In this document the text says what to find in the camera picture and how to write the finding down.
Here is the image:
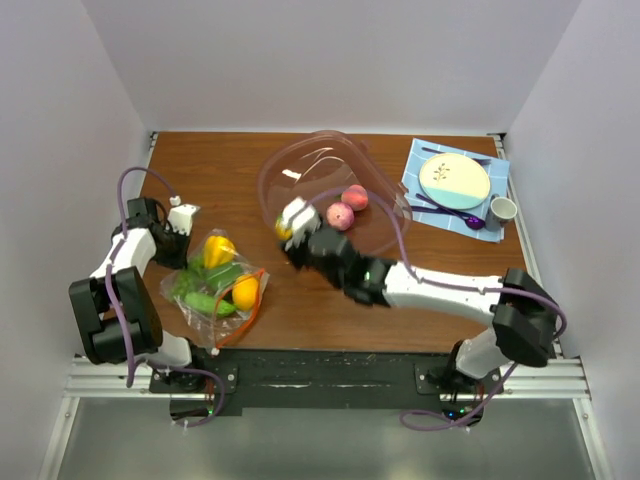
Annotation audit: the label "yellow fake pepper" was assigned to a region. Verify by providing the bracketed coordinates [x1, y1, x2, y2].
[202, 235, 236, 269]

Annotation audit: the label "yellow fake lemon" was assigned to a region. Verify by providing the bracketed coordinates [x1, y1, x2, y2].
[274, 216, 293, 241]

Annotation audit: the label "green fake pepper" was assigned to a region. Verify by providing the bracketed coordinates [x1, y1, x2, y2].
[203, 262, 244, 291]

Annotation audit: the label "green fake cucumber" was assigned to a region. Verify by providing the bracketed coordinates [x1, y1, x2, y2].
[183, 292, 236, 317]

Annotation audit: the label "pink fake peach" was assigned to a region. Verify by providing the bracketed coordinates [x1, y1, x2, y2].
[341, 184, 369, 212]

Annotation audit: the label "clear zip top bag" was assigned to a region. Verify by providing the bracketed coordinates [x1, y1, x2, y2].
[160, 229, 269, 350]

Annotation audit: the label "orange yellow fake mango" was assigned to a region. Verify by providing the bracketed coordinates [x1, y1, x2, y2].
[231, 274, 260, 311]

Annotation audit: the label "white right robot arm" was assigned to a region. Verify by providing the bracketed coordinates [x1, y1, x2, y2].
[280, 226, 562, 393]

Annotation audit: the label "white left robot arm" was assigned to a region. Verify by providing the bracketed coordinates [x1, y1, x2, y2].
[68, 197, 207, 392]

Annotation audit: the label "green fake grapes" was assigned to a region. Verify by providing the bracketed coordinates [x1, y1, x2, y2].
[171, 254, 205, 302]

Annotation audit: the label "clear plastic bowl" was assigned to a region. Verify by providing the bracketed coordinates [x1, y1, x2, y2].
[257, 130, 412, 255]

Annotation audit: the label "purple fork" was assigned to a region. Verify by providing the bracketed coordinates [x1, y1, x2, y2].
[411, 194, 469, 219]

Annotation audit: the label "cream and blue plate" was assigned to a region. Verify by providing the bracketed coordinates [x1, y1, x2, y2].
[418, 153, 491, 210]

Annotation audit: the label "blue checked cloth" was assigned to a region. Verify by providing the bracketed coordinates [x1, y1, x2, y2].
[402, 138, 510, 243]

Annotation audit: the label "purple spoon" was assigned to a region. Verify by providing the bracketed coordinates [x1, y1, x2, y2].
[410, 205, 486, 231]

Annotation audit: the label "grey white mug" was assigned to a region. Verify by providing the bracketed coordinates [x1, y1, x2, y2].
[485, 195, 518, 232]

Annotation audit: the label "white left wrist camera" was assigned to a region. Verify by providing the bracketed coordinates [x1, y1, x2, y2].
[167, 204, 200, 236]

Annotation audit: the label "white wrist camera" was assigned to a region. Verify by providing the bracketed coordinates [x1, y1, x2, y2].
[280, 197, 322, 238]
[167, 204, 200, 236]

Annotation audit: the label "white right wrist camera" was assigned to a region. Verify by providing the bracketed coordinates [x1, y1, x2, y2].
[280, 197, 322, 238]

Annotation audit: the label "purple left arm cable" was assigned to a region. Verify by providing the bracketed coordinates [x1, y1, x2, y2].
[104, 167, 181, 389]

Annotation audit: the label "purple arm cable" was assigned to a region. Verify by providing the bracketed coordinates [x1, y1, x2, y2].
[304, 187, 569, 431]
[104, 167, 181, 389]

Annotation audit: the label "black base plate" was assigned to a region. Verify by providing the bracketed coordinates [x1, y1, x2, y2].
[149, 348, 503, 419]

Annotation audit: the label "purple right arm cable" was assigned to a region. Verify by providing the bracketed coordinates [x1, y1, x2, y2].
[304, 187, 569, 431]

